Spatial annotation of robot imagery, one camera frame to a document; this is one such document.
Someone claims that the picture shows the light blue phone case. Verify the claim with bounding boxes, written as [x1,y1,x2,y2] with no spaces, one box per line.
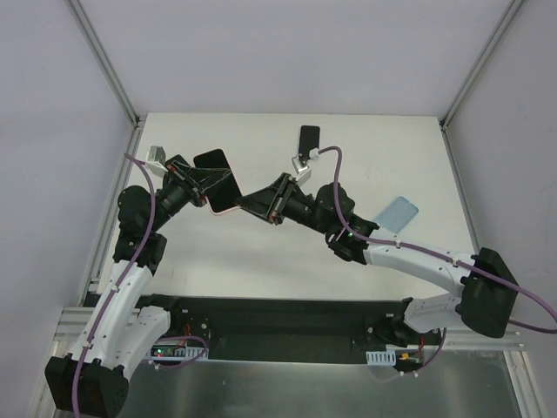
[373,196,419,233]

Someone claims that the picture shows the aluminium frame post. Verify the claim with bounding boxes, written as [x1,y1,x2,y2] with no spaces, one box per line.
[440,0,527,132]
[64,0,142,128]

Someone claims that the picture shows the right aluminium frame post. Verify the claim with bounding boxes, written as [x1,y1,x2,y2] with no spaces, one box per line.
[440,0,527,132]

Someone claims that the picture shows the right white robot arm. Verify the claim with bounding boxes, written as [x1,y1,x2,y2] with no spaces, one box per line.
[236,173,518,344]

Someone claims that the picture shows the phone in lilac case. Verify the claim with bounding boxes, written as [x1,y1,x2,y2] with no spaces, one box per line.
[298,125,320,159]

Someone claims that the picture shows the phone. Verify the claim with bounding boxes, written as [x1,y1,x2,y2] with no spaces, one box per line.
[193,148,243,215]
[298,125,320,159]

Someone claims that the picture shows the left aluminium frame post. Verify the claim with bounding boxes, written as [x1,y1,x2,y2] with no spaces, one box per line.
[64,0,142,128]

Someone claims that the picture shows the right white cable duct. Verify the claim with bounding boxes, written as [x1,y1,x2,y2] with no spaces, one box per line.
[366,349,397,367]

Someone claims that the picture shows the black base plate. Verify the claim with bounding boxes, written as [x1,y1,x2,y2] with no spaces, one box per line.
[135,294,446,364]

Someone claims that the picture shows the left white cable duct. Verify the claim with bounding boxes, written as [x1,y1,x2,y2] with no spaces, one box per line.
[144,345,209,361]

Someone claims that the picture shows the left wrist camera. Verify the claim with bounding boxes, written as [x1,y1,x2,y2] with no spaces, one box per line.
[145,145,166,178]

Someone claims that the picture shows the white cable duct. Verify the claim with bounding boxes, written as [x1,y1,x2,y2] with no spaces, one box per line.
[366,349,397,367]
[144,345,209,361]

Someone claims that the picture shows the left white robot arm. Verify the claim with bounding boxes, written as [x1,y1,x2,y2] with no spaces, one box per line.
[44,155,232,417]

